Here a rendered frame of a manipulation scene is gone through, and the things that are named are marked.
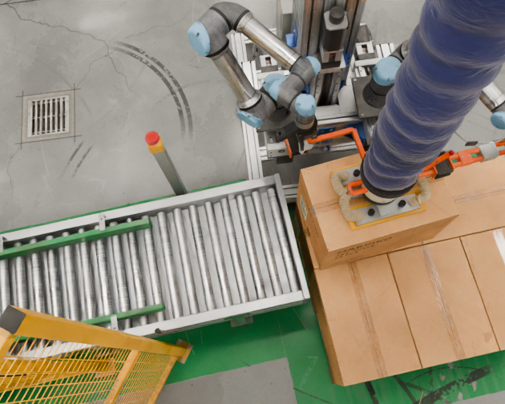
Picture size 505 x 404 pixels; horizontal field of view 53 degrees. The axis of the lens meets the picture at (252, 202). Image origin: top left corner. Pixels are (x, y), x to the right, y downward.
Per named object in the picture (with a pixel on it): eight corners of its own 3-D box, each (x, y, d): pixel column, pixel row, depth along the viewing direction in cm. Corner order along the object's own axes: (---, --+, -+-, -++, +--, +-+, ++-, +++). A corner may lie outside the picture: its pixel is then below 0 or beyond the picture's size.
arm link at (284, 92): (285, 78, 198) (307, 94, 195) (267, 98, 196) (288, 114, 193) (285, 67, 191) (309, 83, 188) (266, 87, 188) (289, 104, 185)
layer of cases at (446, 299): (334, 384, 285) (344, 386, 247) (293, 220, 316) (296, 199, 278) (537, 337, 288) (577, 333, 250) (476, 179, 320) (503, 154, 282)
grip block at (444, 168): (432, 180, 213) (437, 175, 207) (424, 159, 216) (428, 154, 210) (451, 175, 213) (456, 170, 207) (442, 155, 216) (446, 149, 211)
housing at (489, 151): (480, 163, 214) (484, 159, 210) (474, 149, 216) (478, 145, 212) (495, 159, 214) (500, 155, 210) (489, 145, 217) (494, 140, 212)
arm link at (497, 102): (422, 25, 178) (515, 127, 178) (442, 6, 180) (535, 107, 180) (408, 39, 189) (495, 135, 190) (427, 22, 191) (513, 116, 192)
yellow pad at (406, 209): (351, 232, 217) (353, 228, 212) (344, 210, 220) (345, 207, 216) (426, 211, 219) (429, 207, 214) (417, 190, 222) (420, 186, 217)
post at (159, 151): (183, 210, 337) (147, 148, 242) (182, 200, 339) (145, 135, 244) (193, 208, 337) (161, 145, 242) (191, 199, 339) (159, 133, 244)
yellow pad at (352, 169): (337, 191, 223) (338, 187, 218) (330, 171, 226) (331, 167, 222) (410, 171, 225) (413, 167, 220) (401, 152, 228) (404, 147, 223)
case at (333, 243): (320, 270, 252) (328, 252, 214) (296, 198, 265) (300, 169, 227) (433, 238, 255) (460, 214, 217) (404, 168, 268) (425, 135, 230)
